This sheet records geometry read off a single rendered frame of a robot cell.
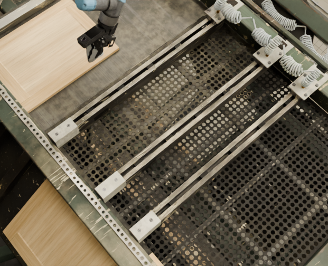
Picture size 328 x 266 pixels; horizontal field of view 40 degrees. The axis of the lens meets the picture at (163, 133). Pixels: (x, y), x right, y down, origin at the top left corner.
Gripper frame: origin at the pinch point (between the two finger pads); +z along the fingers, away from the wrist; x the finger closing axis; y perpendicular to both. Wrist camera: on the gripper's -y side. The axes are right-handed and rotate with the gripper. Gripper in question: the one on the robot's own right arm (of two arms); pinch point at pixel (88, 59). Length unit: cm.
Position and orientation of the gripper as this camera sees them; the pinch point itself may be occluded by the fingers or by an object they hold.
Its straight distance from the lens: 193.4
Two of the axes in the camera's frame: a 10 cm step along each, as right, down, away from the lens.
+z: -4.0, 6.4, 6.5
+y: 6.3, -3.3, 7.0
